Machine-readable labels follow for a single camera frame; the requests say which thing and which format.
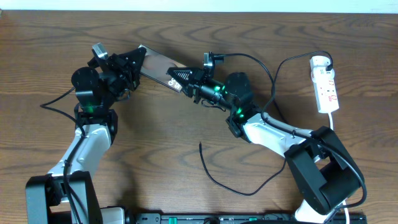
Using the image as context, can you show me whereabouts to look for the black charger cable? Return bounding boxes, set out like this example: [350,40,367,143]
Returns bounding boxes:
[198,50,334,197]

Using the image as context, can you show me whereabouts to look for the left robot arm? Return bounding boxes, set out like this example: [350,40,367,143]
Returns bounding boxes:
[25,43,147,223]

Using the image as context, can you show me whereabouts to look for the white charger adapter plug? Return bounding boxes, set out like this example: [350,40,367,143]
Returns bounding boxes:
[310,55,333,71]

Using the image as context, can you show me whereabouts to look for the white power strip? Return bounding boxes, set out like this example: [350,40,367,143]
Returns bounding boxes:
[311,66,339,113]

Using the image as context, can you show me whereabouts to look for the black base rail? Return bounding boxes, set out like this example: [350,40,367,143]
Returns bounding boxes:
[135,212,368,224]

